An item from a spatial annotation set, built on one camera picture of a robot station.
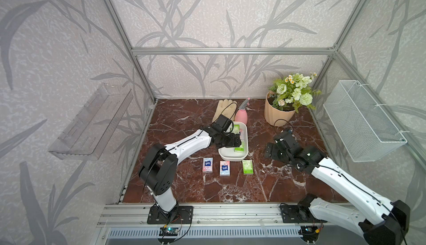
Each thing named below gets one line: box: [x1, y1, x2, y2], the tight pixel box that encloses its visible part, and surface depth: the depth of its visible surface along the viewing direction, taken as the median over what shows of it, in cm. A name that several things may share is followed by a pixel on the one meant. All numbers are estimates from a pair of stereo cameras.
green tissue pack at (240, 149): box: [234, 140, 245, 153], surface depth 95 cm
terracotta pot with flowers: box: [264, 72, 322, 127], surface depth 88 cm
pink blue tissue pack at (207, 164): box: [202, 157, 213, 173], surface depth 88 cm
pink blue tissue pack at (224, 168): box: [219, 160, 231, 177], surface depth 87 cm
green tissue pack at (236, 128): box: [232, 124, 241, 135], surface depth 101 cm
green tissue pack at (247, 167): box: [241, 159, 254, 176], surface depth 88 cm
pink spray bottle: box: [234, 98, 251, 125], surface depth 101 cm
